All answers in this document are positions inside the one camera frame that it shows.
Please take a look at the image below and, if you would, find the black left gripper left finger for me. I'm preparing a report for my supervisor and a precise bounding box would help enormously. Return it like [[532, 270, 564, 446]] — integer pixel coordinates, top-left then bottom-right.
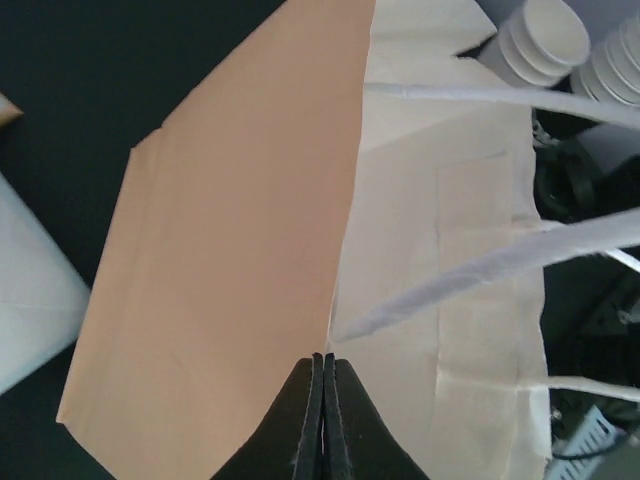
[[213, 353, 324, 480]]

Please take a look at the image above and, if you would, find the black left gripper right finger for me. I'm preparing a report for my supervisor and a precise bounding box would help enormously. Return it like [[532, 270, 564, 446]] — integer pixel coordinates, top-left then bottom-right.
[[323, 354, 428, 480]]

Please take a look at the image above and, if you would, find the brown paper takeout bag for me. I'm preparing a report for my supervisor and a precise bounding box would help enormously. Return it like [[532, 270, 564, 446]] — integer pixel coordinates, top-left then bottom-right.
[[58, 1, 639, 479]]

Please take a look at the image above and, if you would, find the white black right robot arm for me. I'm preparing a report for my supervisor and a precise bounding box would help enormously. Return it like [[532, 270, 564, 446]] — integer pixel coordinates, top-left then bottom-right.
[[533, 109, 639, 389]]

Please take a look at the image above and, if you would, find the brown white flat paper bag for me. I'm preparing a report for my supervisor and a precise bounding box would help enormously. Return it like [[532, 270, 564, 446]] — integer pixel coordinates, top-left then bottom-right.
[[0, 94, 23, 128]]

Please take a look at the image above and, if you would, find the short white cup stack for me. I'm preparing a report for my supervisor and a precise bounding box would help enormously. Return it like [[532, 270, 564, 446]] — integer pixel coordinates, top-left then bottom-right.
[[478, 0, 591, 89]]

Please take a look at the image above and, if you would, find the tall white cup stack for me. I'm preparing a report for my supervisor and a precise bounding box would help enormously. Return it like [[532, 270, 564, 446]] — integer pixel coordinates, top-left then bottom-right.
[[569, 9, 639, 108]]

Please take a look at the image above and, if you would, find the light blue cable duct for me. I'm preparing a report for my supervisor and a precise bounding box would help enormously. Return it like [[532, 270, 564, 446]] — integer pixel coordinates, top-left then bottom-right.
[[545, 406, 629, 480]]

